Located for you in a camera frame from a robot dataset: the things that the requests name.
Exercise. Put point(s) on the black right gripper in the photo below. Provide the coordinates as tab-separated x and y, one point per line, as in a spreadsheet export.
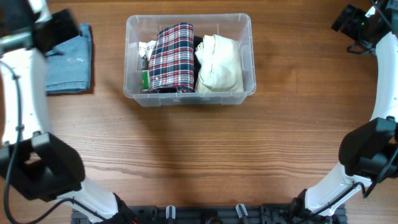
357	14

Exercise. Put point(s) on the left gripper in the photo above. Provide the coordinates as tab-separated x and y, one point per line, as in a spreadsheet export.
64	28

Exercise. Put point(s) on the blue denim jeans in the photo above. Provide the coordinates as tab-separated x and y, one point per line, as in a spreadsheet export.
69	64

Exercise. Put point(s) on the white printed t-shirt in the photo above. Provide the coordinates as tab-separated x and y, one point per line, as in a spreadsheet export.
145	52

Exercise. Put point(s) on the clear plastic storage bin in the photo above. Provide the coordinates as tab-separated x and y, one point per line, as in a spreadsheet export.
145	28

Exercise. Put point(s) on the red plaid shirt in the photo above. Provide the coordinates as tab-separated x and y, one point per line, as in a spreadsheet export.
171	62

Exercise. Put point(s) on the cream cloth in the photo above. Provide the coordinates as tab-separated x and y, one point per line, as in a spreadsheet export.
221	69

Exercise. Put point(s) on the black garment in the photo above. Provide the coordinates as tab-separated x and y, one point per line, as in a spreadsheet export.
196	64

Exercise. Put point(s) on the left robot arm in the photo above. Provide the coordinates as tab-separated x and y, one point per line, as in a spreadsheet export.
34	161

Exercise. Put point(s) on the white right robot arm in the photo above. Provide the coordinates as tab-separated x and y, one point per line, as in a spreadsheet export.
367	155

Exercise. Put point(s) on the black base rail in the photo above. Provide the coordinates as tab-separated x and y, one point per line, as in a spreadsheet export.
265	214

